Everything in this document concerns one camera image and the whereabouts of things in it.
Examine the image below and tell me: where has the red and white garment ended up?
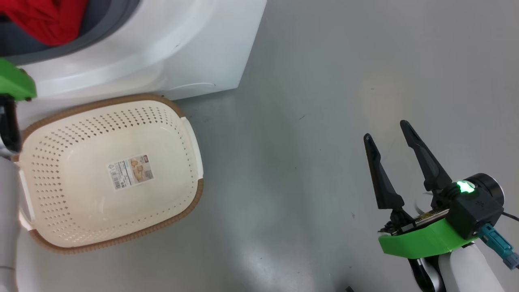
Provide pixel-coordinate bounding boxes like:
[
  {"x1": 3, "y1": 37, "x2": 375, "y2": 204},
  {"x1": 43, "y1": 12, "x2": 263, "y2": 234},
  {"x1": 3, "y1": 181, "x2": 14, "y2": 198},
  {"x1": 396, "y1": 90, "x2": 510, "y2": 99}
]
[{"x1": 0, "y1": 0, "x2": 90, "y2": 46}]

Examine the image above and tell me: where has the white washing machine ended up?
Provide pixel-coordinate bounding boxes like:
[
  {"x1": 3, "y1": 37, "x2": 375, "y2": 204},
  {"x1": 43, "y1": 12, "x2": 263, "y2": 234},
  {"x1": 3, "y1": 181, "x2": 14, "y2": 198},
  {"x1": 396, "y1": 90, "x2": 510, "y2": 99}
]
[{"x1": 0, "y1": 0, "x2": 268, "y2": 126}]

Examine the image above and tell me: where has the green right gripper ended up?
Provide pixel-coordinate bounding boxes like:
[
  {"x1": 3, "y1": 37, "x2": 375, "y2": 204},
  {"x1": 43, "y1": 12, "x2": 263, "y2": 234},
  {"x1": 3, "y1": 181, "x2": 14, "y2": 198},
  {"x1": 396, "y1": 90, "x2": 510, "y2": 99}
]
[{"x1": 363, "y1": 120, "x2": 505, "y2": 259}]

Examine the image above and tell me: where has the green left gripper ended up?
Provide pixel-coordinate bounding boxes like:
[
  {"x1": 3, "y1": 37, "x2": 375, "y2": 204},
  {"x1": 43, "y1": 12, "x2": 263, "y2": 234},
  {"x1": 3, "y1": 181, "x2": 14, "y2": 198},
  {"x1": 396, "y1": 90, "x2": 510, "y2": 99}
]
[{"x1": 0, "y1": 58, "x2": 38, "y2": 102}]

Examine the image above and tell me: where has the cream perforated laundry basket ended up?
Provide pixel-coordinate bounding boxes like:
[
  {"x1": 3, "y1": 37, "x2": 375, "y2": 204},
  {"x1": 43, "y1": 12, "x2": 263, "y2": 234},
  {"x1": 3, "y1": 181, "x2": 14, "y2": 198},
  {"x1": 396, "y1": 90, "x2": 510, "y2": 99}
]
[{"x1": 12, "y1": 93, "x2": 204, "y2": 255}]

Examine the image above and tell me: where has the basket paper label sticker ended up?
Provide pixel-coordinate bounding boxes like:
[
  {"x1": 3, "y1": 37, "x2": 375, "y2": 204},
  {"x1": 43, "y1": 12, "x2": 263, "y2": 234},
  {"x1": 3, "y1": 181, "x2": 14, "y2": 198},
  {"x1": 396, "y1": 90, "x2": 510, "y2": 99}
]
[{"x1": 107, "y1": 154, "x2": 154, "y2": 190}]

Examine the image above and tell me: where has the teal right camera connector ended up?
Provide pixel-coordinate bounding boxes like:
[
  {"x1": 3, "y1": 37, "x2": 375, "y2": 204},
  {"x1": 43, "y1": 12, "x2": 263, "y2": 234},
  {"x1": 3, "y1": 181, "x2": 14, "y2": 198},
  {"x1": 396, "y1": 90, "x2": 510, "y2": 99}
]
[{"x1": 478, "y1": 224, "x2": 519, "y2": 270}]

